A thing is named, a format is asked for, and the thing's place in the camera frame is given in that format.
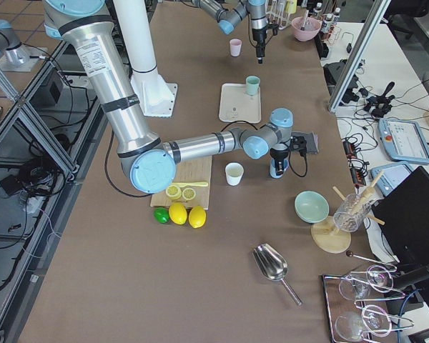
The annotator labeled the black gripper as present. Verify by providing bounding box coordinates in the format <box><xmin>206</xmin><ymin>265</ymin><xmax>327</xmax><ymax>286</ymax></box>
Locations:
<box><xmin>250</xmin><ymin>19</ymin><xmax>279</xmax><ymax>64</ymax></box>
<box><xmin>270</xmin><ymin>132</ymin><xmax>307</xmax><ymax>175</ymax></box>

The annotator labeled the blue cup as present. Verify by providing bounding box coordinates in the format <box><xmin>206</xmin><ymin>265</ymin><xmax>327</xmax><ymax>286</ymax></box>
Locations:
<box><xmin>269</xmin><ymin>159</ymin><xmax>289</xmax><ymax>179</ymax></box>

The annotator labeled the green cup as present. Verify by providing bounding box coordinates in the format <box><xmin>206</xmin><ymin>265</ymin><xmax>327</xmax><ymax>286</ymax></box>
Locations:
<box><xmin>245</xmin><ymin>75</ymin><xmax>260</xmax><ymax>96</ymax></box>

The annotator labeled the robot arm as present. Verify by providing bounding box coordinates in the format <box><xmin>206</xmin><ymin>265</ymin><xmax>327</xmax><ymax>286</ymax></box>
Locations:
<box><xmin>44</xmin><ymin>1</ymin><xmax>293</xmax><ymax>194</ymax></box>
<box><xmin>192</xmin><ymin>0</ymin><xmax>279</xmax><ymax>64</ymax></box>

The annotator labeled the cream rabbit tray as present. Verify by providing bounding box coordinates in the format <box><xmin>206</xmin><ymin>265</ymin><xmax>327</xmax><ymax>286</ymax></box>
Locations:
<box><xmin>218</xmin><ymin>83</ymin><xmax>262</xmax><ymax>124</ymax></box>

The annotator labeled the mirror tray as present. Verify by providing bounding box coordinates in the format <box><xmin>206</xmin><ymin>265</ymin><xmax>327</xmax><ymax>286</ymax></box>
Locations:
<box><xmin>321</xmin><ymin>266</ymin><xmax>429</xmax><ymax>342</ymax></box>

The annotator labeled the pink cup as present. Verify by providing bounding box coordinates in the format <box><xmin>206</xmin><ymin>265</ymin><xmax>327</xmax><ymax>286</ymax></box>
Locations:
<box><xmin>230</xmin><ymin>39</ymin><xmax>242</xmax><ymax>57</ymax></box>

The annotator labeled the grey folded cloth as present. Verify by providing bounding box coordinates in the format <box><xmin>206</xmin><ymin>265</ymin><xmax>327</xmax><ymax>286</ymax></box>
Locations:
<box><xmin>305</xmin><ymin>132</ymin><xmax>319</xmax><ymax>154</ymax></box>

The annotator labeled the cream yellow cup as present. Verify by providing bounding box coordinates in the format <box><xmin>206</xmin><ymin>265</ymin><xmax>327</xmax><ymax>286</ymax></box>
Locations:
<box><xmin>225</xmin><ymin>162</ymin><xmax>244</xmax><ymax>186</ymax></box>

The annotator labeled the pink bowl with ice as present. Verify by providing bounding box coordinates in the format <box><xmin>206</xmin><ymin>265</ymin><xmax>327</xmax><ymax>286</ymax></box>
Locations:
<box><xmin>291</xmin><ymin>16</ymin><xmax>322</xmax><ymax>41</ymax></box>

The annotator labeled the green bowl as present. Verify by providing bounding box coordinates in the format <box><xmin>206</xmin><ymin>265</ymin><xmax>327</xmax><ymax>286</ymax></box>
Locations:
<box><xmin>294</xmin><ymin>191</ymin><xmax>330</xmax><ymax>224</ymax></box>

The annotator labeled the metal scoop in bowl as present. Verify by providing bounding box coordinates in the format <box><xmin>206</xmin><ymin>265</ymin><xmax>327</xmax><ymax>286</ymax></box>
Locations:
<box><xmin>300</xmin><ymin>9</ymin><xmax>309</xmax><ymax>31</ymax></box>

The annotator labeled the yellow cup on rack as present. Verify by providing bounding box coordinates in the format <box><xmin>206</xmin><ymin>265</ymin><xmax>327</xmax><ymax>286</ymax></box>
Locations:
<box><xmin>285</xmin><ymin>0</ymin><xmax>297</xmax><ymax>14</ymax></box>

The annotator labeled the wooden cutting board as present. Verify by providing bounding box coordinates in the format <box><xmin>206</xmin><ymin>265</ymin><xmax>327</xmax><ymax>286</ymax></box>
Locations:
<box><xmin>150</xmin><ymin>156</ymin><xmax>212</xmax><ymax>210</ymax></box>

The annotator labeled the clear glass cup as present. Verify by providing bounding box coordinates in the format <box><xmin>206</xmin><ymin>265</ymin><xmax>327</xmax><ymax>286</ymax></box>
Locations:
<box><xmin>333</xmin><ymin>194</ymin><xmax>373</xmax><ymax>233</ymax></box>

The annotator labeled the yellow plastic knife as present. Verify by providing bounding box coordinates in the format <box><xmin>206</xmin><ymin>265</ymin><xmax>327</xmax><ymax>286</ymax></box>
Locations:
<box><xmin>171</xmin><ymin>182</ymin><xmax>209</xmax><ymax>188</ymax></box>

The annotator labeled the whole lemon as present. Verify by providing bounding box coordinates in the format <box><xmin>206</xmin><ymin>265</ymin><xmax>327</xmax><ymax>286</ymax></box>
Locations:
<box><xmin>169</xmin><ymin>202</ymin><xmax>187</xmax><ymax>225</ymax></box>
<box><xmin>189</xmin><ymin>206</ymin><xmax>207</xmax><ymax>229</ymax></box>

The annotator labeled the steel ice scoop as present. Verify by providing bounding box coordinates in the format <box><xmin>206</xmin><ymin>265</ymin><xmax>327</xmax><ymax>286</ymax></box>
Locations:
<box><xmin>253</xmin><ymin>243</ymin><xmax>302</xmax><ymax>306</ymax></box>

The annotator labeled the long bar spoon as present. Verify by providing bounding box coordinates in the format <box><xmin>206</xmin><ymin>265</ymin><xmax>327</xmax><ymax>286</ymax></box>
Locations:
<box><xmin>345</xmin><ymin>250</ymin><xmax>396</xmax><ymax>269</ymax></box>

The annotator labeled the teach pendant tablet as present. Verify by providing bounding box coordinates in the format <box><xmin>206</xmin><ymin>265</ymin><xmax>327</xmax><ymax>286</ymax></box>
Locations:
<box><xmin>378</xmin><ymin>118</ymin><xmax>429</xmax><ymax>165</ymax></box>

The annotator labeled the green lime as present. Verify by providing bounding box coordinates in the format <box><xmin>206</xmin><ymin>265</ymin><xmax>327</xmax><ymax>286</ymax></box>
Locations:
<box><xmin>153</xmin><ymin>207</ymin><xmax>170</xmax><ymax>224</ymax></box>

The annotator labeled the black monitor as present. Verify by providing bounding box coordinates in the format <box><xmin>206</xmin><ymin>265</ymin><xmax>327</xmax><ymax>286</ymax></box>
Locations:
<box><xmin>373</xmin><ymin>166</ymin><xmax>429</xmax><ymax>265</ymax></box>

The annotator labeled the wine glass upper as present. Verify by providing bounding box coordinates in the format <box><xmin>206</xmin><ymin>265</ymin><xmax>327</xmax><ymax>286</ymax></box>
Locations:
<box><xmin>339</xmin><ymin>264</ymin><xmax>393</xmax><ymax>301</ymax></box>

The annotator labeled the wine glass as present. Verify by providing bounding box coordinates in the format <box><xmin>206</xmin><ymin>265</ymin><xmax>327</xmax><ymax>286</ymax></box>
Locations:
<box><xmin>335</xmin><ymin>304</ymin><xmax>392</xmax><ymax>342</ymax></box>
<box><xmin>339</xmin><ymin>264</ymin><xmax>393</xmax><ymax>301</ymax></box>

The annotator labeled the wine glass lower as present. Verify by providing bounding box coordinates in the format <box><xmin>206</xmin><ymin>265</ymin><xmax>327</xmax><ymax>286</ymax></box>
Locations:
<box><xmin>335</xmin><ymin>304</ymin><xmax>392</xmax><ymax>342</ymax></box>

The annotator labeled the white wire cup rack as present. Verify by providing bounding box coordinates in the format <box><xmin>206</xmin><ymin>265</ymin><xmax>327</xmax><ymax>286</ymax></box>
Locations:
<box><xmin>266</xmin><ymin>0</ymin><xmax>292</xmax><ymax>29</ymax></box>

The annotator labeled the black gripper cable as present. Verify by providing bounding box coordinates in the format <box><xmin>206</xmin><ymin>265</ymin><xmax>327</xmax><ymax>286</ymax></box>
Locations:
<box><xmin>217</xmin><ymin>121</ymin><xmax>310</xmax><ymax>179</ymax></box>

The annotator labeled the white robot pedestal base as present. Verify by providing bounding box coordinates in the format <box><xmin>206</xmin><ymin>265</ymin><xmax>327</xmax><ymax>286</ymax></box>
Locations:
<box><xmin>114</xmin><ymin>0</ymin><xmax>177</xmax><ymax>117</ymax></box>

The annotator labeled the aluminium frame post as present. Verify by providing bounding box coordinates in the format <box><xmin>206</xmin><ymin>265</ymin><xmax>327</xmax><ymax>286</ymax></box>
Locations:
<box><xmin>327</xmin><ymin>0</ymin><xmax>390</xmax><ymax>114</ymax></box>

